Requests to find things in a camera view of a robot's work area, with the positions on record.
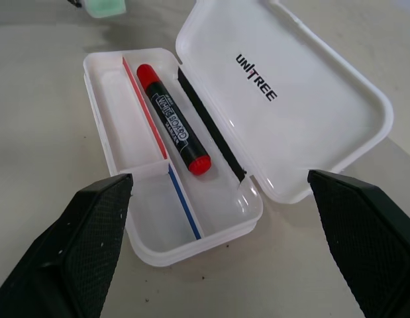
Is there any white plastic pencil case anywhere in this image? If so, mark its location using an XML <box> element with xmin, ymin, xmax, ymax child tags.
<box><xmin>82</xmin><ymin>0</ymin><xmax>395</xmax><ymax>268</ymax></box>

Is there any red whiteboard marker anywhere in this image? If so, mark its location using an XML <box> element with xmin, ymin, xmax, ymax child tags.
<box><xmin>136</xmin><ymin>64</ymin><xmax>213</xmax><ymax>176</ymax></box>

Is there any green translucent object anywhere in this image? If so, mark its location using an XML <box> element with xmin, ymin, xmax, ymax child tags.
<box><xmin>68</xmin><ymin>0</ymin><xmax>127</xmax><ymax>18</ymax></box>

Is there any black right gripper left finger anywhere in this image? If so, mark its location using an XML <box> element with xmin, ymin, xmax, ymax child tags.
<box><xmin>0</xmin><ymin>173</ymin><xmax>134</xmax><ymax>318</ymax></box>

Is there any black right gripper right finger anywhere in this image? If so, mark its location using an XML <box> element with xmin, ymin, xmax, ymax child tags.
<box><xmin>307</xmin><ymin>169</ymin><xmax>410</xmax><ymax>318</ymax></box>

